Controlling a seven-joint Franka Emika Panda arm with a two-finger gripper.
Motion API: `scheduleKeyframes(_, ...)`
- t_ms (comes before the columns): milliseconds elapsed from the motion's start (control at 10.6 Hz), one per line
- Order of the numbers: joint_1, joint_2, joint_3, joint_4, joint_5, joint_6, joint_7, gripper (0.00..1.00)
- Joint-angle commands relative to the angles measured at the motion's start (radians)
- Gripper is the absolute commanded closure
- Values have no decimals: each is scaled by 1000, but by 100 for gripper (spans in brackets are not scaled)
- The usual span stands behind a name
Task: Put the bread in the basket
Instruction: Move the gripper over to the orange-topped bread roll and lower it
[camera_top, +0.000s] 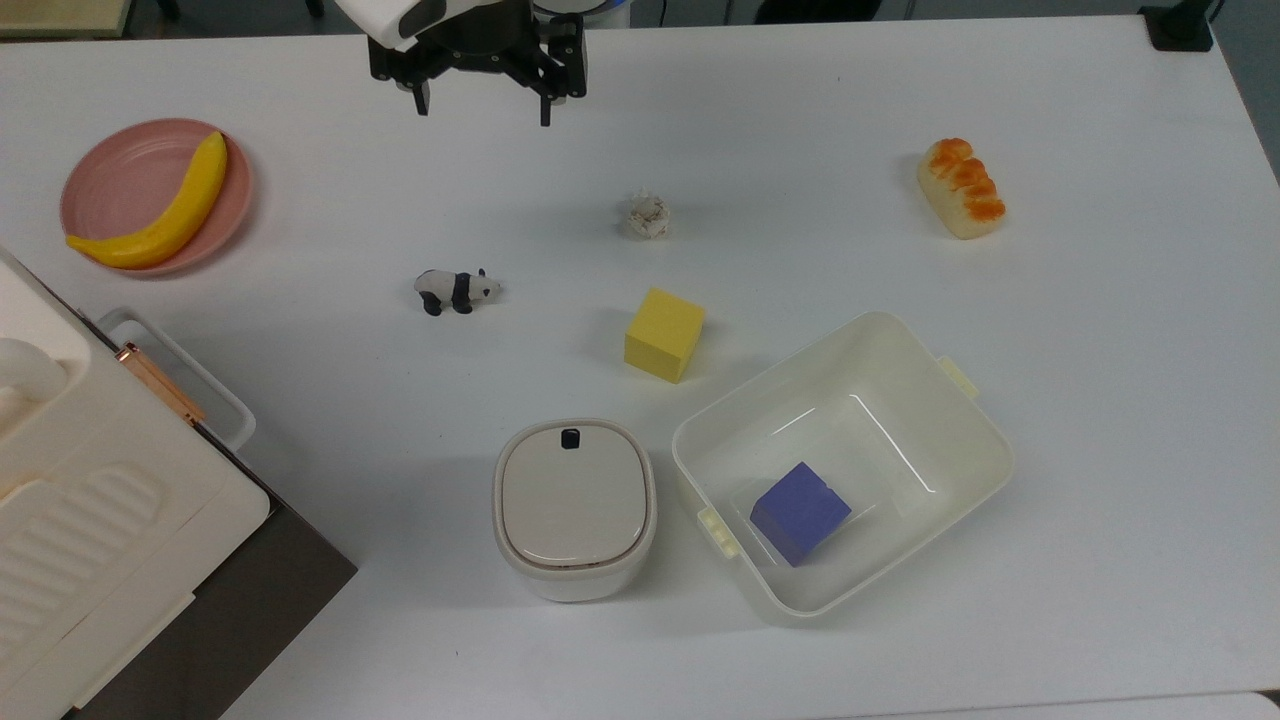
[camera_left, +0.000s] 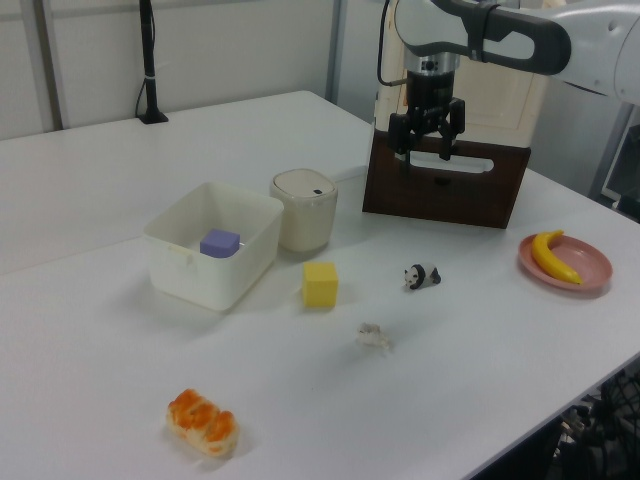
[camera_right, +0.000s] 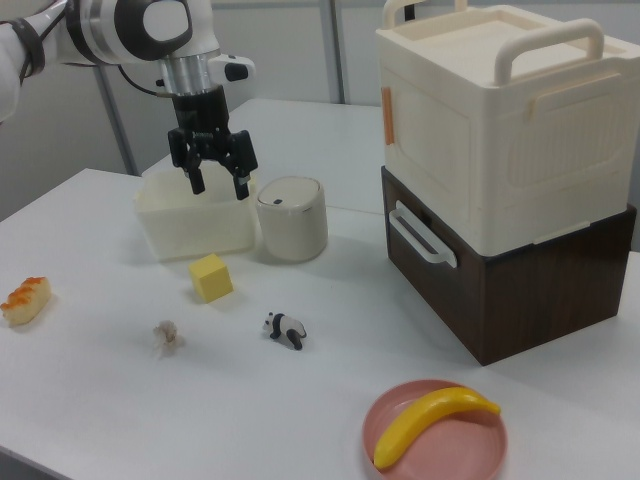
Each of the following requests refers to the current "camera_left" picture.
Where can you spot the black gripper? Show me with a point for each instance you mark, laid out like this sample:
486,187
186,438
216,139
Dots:
430,102

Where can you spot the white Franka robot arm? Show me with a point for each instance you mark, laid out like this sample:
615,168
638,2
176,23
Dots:
525,35

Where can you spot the white plastic basket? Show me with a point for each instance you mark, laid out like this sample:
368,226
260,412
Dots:
212,245

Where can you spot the orange glazed bread loaf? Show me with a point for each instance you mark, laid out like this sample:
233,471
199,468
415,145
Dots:
202,423

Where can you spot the dark brown wooden box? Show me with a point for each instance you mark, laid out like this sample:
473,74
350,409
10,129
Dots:
440,187

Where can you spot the panda figurine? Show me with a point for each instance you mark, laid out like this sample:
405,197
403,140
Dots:
421,276

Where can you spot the beige lidded trash can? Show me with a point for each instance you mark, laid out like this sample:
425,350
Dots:
305,210

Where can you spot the yellow banana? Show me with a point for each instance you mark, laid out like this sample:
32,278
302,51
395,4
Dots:
547,256

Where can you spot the yellow foam cube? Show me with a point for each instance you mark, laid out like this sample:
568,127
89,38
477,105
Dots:
320,285

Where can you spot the pink plate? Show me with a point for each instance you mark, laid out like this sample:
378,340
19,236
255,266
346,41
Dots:
575,262

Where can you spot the crumpled clear plastic wrap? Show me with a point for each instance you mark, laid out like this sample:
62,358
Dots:
372,336

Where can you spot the purple foam cube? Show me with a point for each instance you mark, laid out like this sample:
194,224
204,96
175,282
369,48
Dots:
220,243

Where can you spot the black pole stand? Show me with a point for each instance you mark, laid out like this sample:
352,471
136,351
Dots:
149,65

